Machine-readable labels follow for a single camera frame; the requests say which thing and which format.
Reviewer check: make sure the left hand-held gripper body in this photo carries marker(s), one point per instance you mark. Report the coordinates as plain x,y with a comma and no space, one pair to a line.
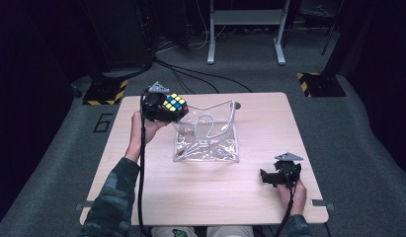
154,105

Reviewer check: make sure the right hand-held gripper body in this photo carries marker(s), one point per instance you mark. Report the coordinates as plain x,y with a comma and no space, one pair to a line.
289,173

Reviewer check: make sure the multicoloured puzzle cube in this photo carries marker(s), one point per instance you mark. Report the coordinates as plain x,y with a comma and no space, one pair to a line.
175,102

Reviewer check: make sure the clear plastic bag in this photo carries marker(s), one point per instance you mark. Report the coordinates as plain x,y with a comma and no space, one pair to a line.
207,144

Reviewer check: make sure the person's right hand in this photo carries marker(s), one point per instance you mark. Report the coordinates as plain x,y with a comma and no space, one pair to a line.
296,197

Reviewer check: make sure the person's left hand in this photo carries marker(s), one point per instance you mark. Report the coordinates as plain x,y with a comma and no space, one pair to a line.
143,130

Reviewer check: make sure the person's right leg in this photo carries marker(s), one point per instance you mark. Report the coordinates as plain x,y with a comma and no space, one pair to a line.
228,232

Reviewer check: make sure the person's leg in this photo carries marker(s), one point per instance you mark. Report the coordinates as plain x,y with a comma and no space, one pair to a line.
228,232
164,232

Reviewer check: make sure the small dark floor object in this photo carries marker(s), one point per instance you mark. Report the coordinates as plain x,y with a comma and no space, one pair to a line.
77,91

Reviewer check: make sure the black cabinet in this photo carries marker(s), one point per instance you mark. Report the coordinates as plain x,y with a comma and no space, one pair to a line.
121,33

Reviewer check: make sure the person's left leg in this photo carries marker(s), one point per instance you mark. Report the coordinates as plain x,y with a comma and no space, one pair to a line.
164,232

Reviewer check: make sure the dark curtain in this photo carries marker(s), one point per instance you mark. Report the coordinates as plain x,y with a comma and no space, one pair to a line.
29,82
385,82

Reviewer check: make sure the black tripod leg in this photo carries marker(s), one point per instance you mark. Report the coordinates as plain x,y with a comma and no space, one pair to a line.
329,36

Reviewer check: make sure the grey metal table bracket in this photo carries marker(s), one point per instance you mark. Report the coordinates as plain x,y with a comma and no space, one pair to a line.
80,207
322,203

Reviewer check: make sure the black yellow striped base plate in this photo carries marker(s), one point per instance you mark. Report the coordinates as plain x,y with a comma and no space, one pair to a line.
322,85
101,92

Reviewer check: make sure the white desk frame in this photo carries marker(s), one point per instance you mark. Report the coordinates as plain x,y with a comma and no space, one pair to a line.
245,16

